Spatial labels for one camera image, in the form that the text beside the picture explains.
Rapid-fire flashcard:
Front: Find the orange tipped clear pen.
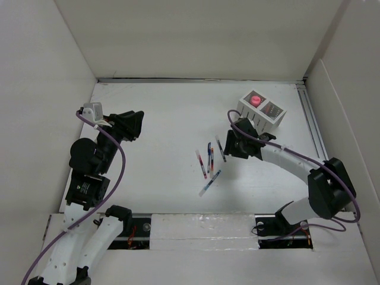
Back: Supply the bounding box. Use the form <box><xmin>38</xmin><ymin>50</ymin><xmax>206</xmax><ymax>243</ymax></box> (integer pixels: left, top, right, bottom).
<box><xmin>215</xmin><ymin>135</ymin><xmax>227</xmax><ymax>163</ymax></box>

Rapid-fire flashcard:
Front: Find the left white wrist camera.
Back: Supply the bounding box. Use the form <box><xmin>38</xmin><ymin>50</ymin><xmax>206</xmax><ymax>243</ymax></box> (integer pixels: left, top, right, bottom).
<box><xmin>79</xmin><ymin>102</ymin><xmax>106</xmax><ymax>125</ymax></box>

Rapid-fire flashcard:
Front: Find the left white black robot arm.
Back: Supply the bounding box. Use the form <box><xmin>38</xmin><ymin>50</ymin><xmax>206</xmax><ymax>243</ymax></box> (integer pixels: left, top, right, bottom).
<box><xmin>22</xmin><ymin>107</ymin><xmax>144</xmax><ymax>284</ymax></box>

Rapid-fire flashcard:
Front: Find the red capped pen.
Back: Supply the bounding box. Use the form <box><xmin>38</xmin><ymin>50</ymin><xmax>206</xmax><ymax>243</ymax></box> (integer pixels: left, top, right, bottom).
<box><xmin>209</xmin><ymin>147</ymin><xmax>214</xmax><ymax>178</ymax></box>

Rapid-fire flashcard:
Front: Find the aluminium rail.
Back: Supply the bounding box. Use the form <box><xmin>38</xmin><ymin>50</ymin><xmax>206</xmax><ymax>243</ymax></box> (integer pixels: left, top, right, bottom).
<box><xmin>47</xmin><ymin>212</ymin><xmax>312</xmax><ymax>247</ymax></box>
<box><xmin>296</xmin><ymin>82</ymin><xmax>329</xmax><ymax>160</ymax></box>

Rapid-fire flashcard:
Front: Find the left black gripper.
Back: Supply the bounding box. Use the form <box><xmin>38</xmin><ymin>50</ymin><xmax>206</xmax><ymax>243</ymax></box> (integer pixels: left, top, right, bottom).
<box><xmin>96</xmin><ymin>109</ymin><xmax>144</xmax><ymax>173</ymax></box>

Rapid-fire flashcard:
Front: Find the aluminium rail right side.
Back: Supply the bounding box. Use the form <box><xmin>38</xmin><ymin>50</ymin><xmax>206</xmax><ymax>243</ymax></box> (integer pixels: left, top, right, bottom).
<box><xmin>296</xmin><ymin>82</ymin><xmax>329</xmax><ymax>160</ymax></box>

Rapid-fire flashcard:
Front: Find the purple tipped pen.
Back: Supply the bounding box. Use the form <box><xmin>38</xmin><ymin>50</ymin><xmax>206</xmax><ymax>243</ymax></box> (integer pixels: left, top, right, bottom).
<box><xmin>195</xmin><ymin>150</ymin><xmax>207</xmax><ymax>179</ymax></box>

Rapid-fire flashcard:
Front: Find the white two-slot pen holder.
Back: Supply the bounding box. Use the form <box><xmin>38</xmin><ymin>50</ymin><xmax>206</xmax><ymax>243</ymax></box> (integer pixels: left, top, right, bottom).
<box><xmin>237</xmin><ymin>90</ymin><xmax>287</xmax><ymax>134</ymax></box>

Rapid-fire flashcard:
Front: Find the aluminium rail front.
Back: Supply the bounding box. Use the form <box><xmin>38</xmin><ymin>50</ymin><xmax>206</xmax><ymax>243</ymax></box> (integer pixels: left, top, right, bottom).
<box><xmin>47</xmin><ymin>212</ymin><xmax>312</xmax><ymax>247</ymax></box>

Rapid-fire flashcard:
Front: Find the blue clear pen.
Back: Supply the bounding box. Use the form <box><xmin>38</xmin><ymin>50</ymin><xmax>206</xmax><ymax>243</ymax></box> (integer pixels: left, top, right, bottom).
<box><xmin>207</xmin><ymin>142</ymin><xmax>211</xmax><ymax>173</ymax></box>

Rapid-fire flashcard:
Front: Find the teal black pen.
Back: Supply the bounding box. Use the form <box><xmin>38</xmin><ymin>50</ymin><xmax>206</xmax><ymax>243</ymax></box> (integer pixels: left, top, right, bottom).
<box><xmin>198</xmin><ymin>170</ymin><xmax>221</xmax><ymax>197</ymax></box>

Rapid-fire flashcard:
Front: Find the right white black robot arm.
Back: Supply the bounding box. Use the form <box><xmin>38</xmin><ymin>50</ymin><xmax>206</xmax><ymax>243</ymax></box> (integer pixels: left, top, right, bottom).
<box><xmin>224</xmin><ymin>118</ymin><xmax>357</xmax><ymax>239</ymax></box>

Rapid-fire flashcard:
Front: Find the pink eraser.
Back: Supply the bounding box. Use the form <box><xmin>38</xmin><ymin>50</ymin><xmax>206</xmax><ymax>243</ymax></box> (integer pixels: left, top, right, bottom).
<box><xmin>249</xmin><ymin>96</ymin><xmax>262</xmax><ymax>107</ymax></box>

